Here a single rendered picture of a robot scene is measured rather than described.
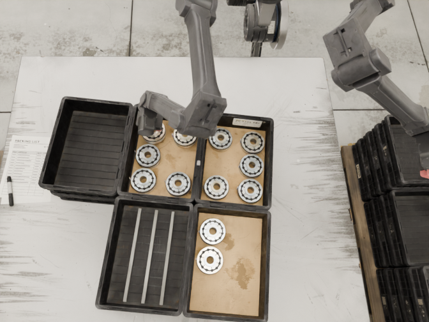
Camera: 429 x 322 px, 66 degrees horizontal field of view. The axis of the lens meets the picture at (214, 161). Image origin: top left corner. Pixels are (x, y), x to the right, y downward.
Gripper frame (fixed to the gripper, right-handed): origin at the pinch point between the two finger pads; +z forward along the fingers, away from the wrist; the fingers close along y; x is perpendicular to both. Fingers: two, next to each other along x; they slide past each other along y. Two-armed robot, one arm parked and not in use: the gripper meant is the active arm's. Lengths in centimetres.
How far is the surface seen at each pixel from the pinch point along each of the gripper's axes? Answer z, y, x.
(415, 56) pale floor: 95, 186, 128
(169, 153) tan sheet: 7.5, 7.4, -7.5
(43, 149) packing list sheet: 19, -53, -7
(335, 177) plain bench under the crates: 22, 86, -7
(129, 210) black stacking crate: 7.0, -5.5, -34.0
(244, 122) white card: 1.7, 38.7, 7.8
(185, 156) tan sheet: 7.5, 14.4, -8.2
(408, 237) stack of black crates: 54, 139, -27
